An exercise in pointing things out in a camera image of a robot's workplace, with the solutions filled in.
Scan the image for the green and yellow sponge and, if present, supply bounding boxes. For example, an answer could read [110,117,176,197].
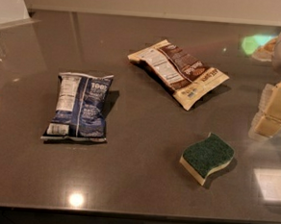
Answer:
[179,133,234,186]

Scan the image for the brown chip bag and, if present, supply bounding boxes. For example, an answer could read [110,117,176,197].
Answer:
[128,39,229,111]

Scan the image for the blue chip bag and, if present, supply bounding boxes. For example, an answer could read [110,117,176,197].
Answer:
[41,72,114,143]

